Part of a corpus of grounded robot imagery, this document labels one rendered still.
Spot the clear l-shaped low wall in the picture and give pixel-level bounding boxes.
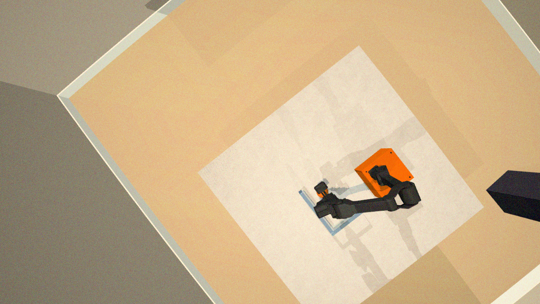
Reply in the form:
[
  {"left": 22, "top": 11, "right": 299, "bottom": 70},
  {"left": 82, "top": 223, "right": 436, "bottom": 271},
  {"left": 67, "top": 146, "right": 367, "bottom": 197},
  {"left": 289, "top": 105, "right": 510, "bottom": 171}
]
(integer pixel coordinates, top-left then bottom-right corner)
[
  {"left": 330, "top": 218, "right": 350, "bottom": 231},
  {"left": 299, "top": 190, "right": 362, "bottom": 236}
]

